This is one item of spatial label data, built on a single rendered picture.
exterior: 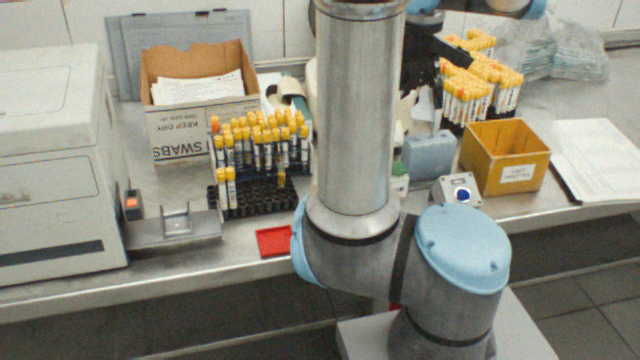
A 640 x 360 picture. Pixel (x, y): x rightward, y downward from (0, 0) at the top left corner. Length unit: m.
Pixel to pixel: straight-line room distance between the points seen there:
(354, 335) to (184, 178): 0.54
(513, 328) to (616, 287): 1.56
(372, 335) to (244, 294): 0.96
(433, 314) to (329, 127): 0.27
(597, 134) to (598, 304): 1.00
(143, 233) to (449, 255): 0.57
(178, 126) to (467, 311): 0.74
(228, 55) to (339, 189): 0.87
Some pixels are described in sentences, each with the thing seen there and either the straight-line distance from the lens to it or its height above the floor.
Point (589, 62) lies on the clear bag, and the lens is 1.74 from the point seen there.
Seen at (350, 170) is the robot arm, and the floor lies 1.24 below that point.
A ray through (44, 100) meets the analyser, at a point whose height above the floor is 1.17.
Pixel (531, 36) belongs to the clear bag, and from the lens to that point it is 1.63.
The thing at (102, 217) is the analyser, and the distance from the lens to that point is 0.96.
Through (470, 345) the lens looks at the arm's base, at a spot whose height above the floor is 1.00.
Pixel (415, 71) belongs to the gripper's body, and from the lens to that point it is 1.03.
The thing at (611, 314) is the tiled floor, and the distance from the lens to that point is 2.33.
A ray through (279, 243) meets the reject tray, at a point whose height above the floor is 0.88.
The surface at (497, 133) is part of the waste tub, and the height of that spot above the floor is 0.94.
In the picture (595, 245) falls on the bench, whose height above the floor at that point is 0.27.
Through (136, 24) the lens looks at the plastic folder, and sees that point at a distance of 1.47.
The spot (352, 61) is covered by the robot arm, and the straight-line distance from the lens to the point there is 0.53.
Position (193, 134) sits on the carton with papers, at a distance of 1.22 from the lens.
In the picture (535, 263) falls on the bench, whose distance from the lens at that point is 2.00.
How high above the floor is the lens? 1.59
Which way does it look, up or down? 37 degrees down
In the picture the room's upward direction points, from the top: 1 degrees clockwise
